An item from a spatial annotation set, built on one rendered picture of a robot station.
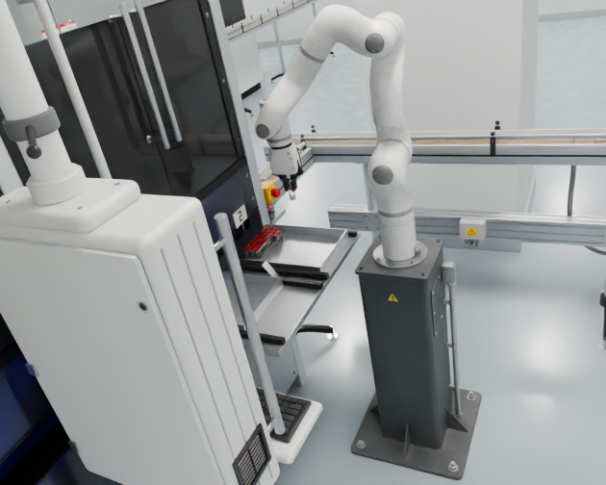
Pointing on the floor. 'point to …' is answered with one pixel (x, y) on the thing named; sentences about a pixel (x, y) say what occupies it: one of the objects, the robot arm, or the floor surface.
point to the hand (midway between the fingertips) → (290, 185)
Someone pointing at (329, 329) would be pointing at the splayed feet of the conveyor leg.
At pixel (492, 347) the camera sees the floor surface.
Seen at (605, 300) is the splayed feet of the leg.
